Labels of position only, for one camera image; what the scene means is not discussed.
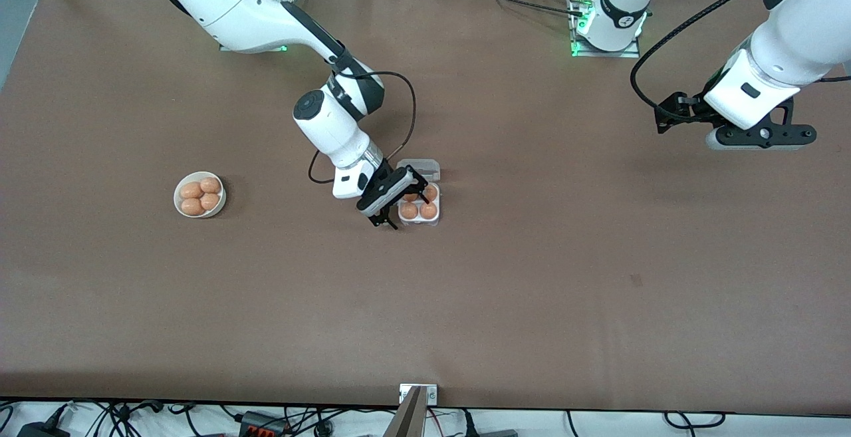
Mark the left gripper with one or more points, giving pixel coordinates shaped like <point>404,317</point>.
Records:
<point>691,110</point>

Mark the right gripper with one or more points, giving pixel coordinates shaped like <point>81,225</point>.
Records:
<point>391,183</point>

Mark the clear plastic egg carton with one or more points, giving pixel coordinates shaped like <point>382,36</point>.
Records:
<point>431,171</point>

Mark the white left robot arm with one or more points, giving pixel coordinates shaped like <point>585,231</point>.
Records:
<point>798,24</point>

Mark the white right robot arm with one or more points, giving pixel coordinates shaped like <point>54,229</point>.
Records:
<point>226,4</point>

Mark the white round bowl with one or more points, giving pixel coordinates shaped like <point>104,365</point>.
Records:
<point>177,201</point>

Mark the black orange power strip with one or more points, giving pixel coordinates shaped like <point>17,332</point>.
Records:
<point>256,420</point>

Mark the black power adapter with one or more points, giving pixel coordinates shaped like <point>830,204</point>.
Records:
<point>40,431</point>

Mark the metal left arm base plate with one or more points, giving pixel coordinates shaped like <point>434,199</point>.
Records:
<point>628,53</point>

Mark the black left camera mount bracket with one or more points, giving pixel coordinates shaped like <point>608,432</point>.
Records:
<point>784,132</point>

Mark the small metal edge bracket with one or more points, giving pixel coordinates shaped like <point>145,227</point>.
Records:
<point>431,394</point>

